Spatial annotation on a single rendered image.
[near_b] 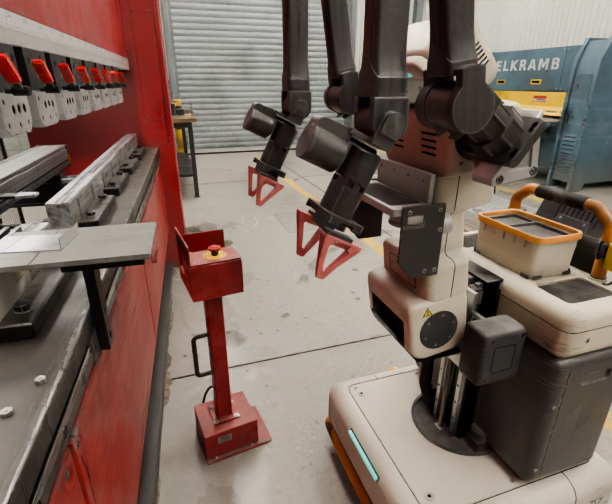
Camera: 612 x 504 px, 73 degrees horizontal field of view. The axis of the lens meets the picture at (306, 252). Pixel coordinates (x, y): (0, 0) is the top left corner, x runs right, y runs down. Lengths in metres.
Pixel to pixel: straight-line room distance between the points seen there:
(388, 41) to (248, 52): 7.72
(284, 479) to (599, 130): 5.46
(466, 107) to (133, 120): 2.50
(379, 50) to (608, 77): 5.54
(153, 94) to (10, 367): 2.36
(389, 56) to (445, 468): 1.08
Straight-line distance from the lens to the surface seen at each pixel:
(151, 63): 2.95
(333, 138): 0.62
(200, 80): 8.21
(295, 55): 1.04
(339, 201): 0.64
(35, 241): 0.90
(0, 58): 0.92
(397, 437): 1.39
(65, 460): 0.75
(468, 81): 0.69
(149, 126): 2.96
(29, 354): 0.80
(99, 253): 0.79
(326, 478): 1.63
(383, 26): 0.64
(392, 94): 0.64
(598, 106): 6.09
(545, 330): 1.11
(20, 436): 0.65
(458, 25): 0.71
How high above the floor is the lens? 1.27
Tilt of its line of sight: 22 degrees down
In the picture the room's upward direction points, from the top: straight up
